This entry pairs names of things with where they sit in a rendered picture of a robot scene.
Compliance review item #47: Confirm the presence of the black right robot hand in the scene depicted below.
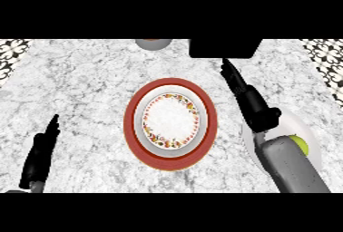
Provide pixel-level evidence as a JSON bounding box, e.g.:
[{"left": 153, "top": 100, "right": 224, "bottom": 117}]
[{"left": 221, "top": 57, "right": 283, "bottom": 134}]

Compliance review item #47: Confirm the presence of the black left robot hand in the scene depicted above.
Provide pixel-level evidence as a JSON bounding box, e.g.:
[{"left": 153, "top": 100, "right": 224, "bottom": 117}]
[{"left": 18, "top": 113, "right": 62, "bottom": 190}]

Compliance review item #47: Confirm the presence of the green pear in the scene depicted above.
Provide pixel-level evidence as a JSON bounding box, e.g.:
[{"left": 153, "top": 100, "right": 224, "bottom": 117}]
[{"left": 289, "top": 134, "right": 311, "bottom": 157}]

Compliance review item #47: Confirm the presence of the white plate with floral rim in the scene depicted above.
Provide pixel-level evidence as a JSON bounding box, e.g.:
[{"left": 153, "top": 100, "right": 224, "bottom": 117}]
[{"left": 133, "top": 84, "right": 209, "bottom": 159}]

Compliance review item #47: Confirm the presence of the red round placemat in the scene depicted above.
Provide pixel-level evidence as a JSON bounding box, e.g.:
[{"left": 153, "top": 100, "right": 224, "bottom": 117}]
[{"left": 122, "top": 77, "right": 221, "bottom": 172}]

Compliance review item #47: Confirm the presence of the grey round pot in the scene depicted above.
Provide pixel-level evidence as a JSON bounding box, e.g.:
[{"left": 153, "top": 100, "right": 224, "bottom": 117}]
[{"left": 135, "top": 39, "right": 173, "bottom": 52}]

